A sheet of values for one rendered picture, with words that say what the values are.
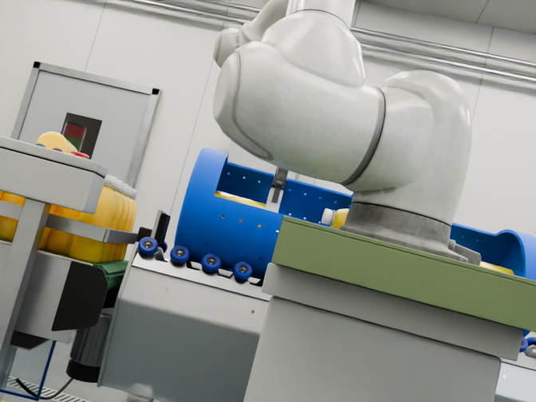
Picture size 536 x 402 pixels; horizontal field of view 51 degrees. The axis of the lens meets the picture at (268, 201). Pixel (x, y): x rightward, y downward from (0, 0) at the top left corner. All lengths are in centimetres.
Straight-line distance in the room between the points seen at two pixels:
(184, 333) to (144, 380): 15
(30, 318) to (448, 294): 86
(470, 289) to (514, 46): 475
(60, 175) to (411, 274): 71
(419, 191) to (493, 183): 420
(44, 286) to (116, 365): 26
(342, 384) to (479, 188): 431
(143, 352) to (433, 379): 77
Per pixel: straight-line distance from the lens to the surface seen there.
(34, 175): 115
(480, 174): 501
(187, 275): 131
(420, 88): 86
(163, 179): 508
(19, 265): 119
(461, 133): 86
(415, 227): 82
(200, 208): 129
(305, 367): 74
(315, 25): 81
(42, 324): 126
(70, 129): 186
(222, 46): 136
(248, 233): 129
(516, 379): 149
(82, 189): 113
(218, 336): 131
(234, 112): 76
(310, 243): 68
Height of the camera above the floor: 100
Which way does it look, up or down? 6 degrees up
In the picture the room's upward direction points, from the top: 15 degrees clockwise
